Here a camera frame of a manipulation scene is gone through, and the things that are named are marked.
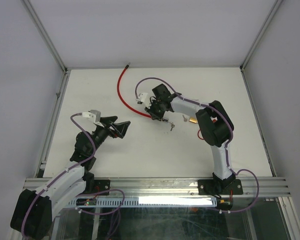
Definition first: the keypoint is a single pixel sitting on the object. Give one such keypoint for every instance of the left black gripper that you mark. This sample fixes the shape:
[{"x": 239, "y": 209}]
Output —
[{"x": 120, "y": 127}]

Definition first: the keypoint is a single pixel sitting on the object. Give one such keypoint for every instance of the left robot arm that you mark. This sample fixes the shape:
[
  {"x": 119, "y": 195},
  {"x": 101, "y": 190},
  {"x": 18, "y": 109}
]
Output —
[{"x": 36, "y": 210}]

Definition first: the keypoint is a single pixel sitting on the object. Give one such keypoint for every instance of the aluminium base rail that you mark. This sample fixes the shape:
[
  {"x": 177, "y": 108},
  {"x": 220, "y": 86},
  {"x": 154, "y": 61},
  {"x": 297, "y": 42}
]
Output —
[{"x": 243, "y": 187}]

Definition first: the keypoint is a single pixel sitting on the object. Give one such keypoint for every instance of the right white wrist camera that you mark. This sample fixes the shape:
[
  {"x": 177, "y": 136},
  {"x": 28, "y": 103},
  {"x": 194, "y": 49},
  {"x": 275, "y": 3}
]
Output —
[{"x": 143, "y": 99}]

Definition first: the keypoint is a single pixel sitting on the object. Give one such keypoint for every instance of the thick red cable lock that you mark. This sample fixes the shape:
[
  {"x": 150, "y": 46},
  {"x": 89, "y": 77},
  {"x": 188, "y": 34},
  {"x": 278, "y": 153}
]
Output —
[{"x": 126, "y": 100}]

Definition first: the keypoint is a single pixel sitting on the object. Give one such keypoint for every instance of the brass padlock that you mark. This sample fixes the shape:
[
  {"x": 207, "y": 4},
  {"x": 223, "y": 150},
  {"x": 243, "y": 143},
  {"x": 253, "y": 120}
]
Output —
[{"x": 190, "y": 119}]

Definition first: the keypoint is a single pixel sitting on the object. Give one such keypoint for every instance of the white slotted cable duct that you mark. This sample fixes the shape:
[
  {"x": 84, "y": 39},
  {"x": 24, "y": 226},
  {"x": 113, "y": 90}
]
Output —
[{"x": 144, "y": 202}]

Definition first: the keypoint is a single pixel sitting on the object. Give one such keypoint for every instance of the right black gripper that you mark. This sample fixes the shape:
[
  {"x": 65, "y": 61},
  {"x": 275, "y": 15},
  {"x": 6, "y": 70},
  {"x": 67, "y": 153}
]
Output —
[{"x": 149, "y": 109}]

